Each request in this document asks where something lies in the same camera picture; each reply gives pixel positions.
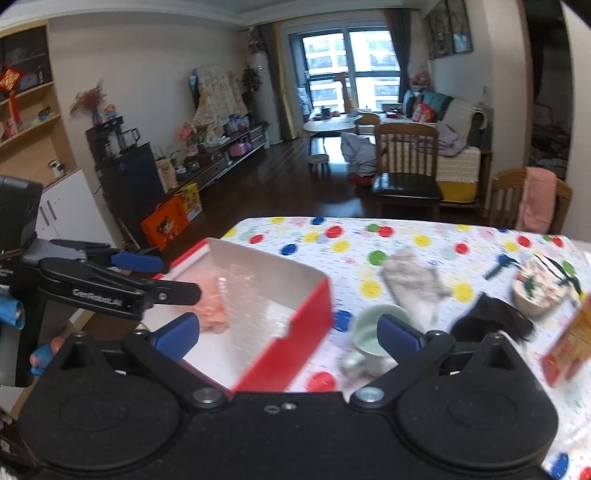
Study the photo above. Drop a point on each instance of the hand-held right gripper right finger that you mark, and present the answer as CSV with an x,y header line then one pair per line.
x,y
397,334

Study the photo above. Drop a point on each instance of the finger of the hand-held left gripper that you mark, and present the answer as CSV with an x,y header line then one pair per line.
x,y
175,293
138,261

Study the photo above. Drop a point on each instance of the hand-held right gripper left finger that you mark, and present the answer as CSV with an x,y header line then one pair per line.
x,y
178,330

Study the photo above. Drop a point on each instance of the white fluffy towel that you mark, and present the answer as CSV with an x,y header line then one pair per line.
x,y
411,281

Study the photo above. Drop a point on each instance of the red cardboard box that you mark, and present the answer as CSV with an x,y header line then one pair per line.
x,y
295,350

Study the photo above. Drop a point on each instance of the person's left hand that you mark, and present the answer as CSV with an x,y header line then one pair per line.
x,y
48,350

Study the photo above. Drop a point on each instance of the light green ceramic cup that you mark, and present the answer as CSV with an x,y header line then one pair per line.
x,y
364,332

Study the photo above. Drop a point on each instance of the pink cloth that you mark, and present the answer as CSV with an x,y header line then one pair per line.
x,y
212,304

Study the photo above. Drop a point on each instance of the orange gift box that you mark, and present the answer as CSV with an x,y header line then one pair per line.
x,y
164,224

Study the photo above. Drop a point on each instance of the white cabinet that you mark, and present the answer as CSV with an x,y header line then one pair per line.
x,y
74,207

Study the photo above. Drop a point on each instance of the white tin can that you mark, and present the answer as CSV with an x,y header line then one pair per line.
x,y
55,168

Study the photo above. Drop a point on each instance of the yellow cardboard box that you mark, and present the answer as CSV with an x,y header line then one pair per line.
x,y
191,201

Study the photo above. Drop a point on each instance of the dark blue cabinet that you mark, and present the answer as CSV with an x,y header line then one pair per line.
x,y
136,180

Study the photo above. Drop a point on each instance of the clear plastic bag in box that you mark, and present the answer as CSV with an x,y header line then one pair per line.
x,y
258,314

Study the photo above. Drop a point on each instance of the black cloth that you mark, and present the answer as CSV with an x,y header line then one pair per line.
x,y
489,316

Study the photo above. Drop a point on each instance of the polka dot tablecloth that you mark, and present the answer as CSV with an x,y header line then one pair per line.
x,y
415,240

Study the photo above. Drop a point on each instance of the wooden shelf unit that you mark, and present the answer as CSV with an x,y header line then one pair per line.
x,y
27,120

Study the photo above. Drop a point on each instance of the black coffee machine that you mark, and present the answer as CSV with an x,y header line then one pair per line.
x,y
113,136

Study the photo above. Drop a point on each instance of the blue clip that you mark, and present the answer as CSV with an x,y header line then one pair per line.
x,y
501,263

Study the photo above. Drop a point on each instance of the vase with red dried flowers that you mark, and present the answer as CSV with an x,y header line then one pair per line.
x,y
87,101

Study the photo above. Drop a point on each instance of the pink flower bouquet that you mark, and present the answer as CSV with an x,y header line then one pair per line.
x,y
187,134

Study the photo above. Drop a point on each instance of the red hanging ornament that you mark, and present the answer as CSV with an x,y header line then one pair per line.
x,y
9,79

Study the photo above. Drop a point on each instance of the long tv cabinet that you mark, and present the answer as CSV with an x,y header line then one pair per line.
x,y
231,150

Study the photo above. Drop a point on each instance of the patterned fabric pouch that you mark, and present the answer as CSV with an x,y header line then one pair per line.
x,y
538,286

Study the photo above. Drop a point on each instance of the wooden chair black seat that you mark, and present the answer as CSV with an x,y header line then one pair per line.
x,y
406,184

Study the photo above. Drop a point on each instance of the pink round bag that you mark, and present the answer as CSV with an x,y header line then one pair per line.
x,y
240,148

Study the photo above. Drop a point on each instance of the red basin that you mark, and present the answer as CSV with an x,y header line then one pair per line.
x,y
362,179

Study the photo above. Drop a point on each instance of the orange carton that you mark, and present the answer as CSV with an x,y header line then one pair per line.
x,y
572,346

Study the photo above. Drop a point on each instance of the cloth covered television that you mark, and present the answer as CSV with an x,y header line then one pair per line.
x,y
217,99

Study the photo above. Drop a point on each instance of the white bag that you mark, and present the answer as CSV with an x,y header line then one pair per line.
x,y
358,152

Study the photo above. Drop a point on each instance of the sofa with cream cover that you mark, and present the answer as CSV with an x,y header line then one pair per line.
x,y
457,157

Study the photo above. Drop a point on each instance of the small wooden stool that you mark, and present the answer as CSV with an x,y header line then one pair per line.
x,y
318,160

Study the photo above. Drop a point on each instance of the pink towel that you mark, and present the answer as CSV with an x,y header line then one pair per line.
x,y
535,198

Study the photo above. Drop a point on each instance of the white standing air conditioner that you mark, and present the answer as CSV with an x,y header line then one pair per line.
x,y
258,83

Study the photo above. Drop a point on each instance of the wooden coffee table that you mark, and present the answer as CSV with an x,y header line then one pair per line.
x,y
332,122

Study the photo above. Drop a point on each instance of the red cushion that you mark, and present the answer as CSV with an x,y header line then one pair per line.
x,y
425,113

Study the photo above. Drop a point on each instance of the grey curtain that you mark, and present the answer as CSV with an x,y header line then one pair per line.
x,y
279,78
399,41

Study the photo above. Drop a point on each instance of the framed wall picture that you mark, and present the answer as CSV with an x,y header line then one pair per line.
x,y
448,30

